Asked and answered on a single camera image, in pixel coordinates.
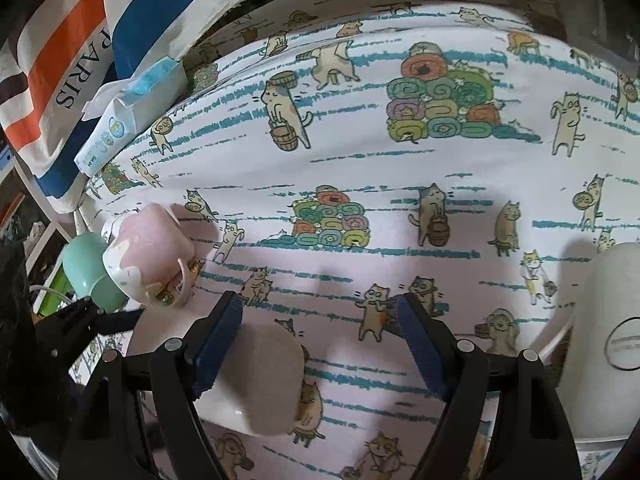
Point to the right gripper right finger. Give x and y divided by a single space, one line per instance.
532 437

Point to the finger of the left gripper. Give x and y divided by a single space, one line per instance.
119 322

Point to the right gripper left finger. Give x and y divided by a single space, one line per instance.
107 439

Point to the mint green plastic cup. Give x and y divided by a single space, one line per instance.
84 268

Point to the pink white ceramic mug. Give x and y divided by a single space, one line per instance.
148 252

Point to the beige paper cup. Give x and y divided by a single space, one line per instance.
258 385

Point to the baby wipes pack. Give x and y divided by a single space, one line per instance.
125 108

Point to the striped Paris fabric cover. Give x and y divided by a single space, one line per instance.
56 54

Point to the cat print bed sheet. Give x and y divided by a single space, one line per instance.
333 154

